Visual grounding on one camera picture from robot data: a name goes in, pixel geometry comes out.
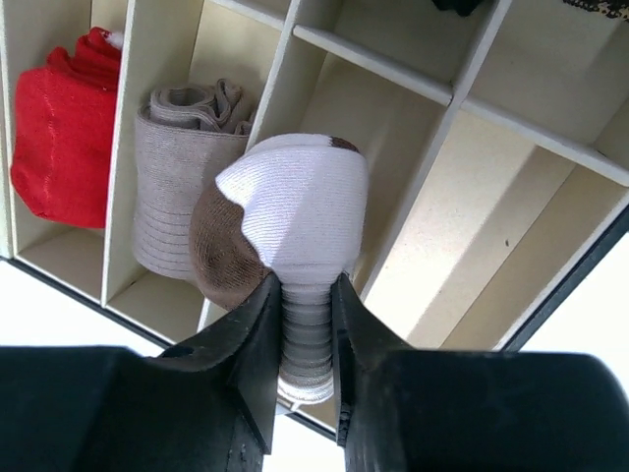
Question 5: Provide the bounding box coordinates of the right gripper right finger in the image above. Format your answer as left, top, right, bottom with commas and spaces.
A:
331, 275, 628, 471

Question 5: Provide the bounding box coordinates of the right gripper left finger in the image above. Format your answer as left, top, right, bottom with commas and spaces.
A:
1, 274, 281, 471

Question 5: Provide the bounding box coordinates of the beige sock brown toe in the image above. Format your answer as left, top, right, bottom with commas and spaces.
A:
190, 133, 369, 405

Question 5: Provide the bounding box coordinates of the rolled beige sock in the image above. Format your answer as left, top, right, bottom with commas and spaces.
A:
133, 79, 256, 280

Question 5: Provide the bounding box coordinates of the black compartment storage box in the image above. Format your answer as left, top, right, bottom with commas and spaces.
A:
1, 1, 628, 349

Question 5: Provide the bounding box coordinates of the rolled red sock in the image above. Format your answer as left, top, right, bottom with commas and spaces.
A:
10, 27, 122, 229

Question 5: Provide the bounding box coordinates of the rolled black sock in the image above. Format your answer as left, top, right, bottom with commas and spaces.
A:
432, 0, 484, 18

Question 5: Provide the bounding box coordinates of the rolled checkered sock lower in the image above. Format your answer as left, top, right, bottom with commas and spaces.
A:
563, 0, 629, 23

